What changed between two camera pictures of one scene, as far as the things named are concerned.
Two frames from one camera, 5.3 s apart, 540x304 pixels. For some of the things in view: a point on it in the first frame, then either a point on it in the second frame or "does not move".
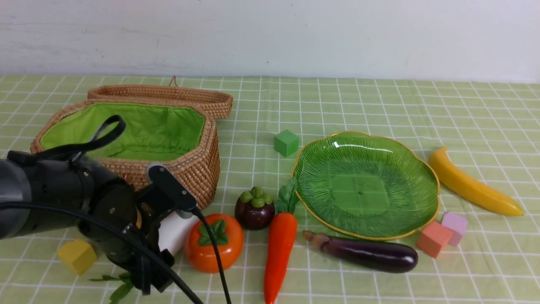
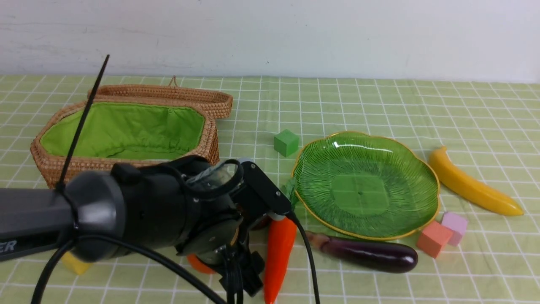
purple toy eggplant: x=378 y=256 does not move
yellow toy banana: x=470 y=188 does not move
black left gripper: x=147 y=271 -> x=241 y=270
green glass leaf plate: x=363 y=184 does not move
